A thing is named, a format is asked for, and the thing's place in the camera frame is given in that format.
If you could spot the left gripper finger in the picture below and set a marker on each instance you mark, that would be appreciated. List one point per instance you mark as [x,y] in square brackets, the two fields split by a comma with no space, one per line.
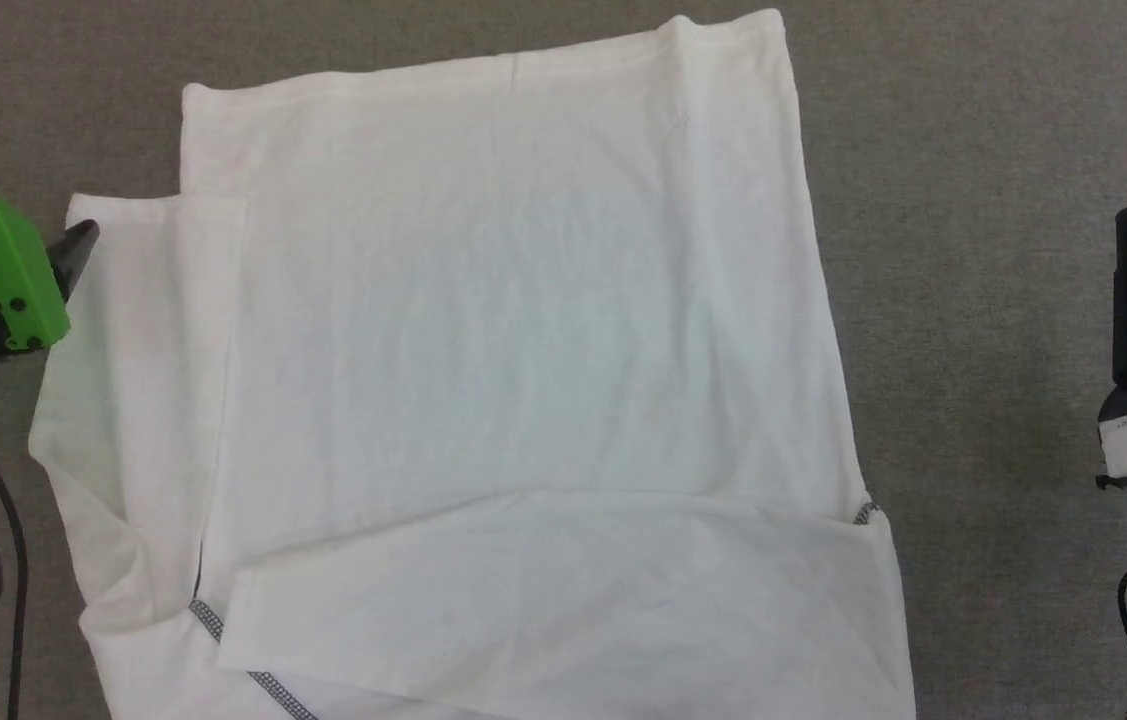
[76,255]

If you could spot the white t-shirt with grey stitching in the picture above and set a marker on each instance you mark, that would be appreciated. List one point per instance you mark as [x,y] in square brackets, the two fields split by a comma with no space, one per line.
[523,350]

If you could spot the grey fabric padded surface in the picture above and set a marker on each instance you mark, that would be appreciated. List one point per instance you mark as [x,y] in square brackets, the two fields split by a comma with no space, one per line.
[973,300]

